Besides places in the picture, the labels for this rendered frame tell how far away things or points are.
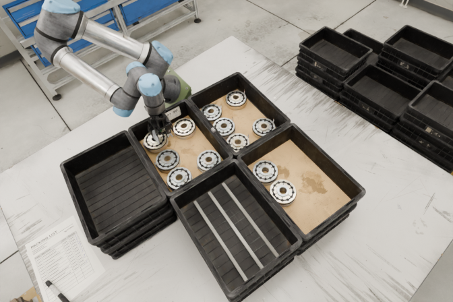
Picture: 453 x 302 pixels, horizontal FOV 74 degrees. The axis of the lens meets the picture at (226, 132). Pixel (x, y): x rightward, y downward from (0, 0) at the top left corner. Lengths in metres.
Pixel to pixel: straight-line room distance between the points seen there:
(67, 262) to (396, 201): 1.38
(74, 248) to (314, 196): 1.00
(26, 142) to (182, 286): 2.08
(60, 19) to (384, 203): 1.48
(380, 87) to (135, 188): 1.76
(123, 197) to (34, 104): 2.09
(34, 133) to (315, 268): 2.47
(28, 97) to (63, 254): 2.14
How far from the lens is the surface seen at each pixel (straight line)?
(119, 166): 1.40
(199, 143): 1.37
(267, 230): 1.18
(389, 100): 2.31
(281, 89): 1.75
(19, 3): 2.79
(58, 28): 1.36
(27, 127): 3.11
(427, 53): 2.60
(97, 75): 1.30
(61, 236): 1.52
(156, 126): 1.24
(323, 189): 1.27
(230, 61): 1.93
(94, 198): 1.37
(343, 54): 2.39
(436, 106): 2.24
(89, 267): 1.42
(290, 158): 1.32
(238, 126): 1.41
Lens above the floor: 1.94
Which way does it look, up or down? 53 degrees down
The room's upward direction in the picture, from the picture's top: 6 degrees counter-clockwise
